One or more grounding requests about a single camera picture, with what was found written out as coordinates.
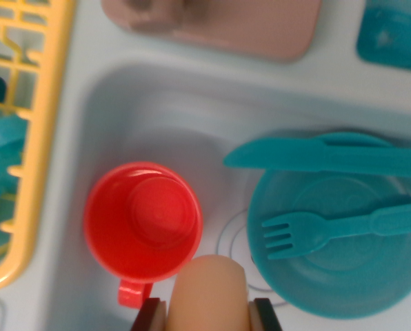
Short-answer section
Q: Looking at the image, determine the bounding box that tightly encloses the teal plastic fork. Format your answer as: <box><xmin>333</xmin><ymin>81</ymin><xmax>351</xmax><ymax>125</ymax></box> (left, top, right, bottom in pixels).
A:
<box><xmin>261</xmin><ymin>201</ymin><xmax>411</xmax><ymax>261</ymax></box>

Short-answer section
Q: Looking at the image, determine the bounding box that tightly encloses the teal brush holder tray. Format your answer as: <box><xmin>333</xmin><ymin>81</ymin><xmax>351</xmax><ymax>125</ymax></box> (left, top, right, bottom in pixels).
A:
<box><xmin>356</xmin><ymin>0</ymin><xmax>411</xmax><ymax>73</ymax></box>

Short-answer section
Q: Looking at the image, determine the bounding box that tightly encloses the teal mug with handle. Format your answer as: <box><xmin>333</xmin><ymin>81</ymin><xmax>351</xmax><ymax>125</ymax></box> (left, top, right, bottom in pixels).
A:
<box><xmin>0</xmin><ymin>113</ymin><xmax>30</xmax><ymax>221</ymax></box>

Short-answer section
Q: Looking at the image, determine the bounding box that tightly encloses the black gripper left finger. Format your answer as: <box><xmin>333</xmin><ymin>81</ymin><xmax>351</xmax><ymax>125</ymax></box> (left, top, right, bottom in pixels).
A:
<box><xmin>131</xmin><ymin>297</ymin><xmax>168</xmax><ymax>331</ymax></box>

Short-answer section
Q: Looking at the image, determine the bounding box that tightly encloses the teal plastic knife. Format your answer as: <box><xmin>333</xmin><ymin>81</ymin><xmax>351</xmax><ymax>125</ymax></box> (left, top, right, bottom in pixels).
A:
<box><xmin>223</xmin><ymin>137</ymin><xmax>411</xmax><ymax>179</ymax></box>

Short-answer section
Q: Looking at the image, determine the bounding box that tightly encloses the beige detergent bottle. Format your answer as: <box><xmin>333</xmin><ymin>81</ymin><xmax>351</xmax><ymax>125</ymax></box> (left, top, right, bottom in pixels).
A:
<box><xmin>166</xmin><ymin>254</ymin><xmax>251</xmax><ymax>331</ymax></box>

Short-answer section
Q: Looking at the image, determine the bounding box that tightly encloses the yellow dish drying rack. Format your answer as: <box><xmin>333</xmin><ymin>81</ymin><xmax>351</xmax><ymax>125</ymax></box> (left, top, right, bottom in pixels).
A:
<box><xmin>0</xmin><ymin>0</ymin><xmax>76</xmax><ymax>294</ymax></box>

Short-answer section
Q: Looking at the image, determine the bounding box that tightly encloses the light blue toy sink unit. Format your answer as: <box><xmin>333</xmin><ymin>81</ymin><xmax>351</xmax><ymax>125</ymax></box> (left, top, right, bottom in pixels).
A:
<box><xmin>0</xmin><ymin>0</ymin><xmax>411</xmax><ymax>331</ymax></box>

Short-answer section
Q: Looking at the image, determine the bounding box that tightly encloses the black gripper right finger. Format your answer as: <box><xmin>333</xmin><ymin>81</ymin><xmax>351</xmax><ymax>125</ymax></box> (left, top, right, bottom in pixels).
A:
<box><xmin>248</xmin><ymin>298</ymin><xmax>283</xmax><ymax>331</ymax></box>

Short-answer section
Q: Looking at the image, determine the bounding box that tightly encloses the red mug with handle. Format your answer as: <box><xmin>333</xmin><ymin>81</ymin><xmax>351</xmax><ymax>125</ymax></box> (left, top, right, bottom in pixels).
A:
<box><xmin>83</xmin><ymin>162</ymin><xmax>203</xmax><ymax>309</ymax></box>

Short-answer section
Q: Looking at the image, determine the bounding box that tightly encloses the teal plate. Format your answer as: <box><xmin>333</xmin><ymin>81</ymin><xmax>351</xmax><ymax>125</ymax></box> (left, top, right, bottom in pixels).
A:
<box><xmin>245</xmin><ymin>168</ymin><xmax>411</xmax><ymax>320</ymax></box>
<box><xmin>321</xmin><ymin>132</ymin><xmax>394</xmax><ymax>148</ymax></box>

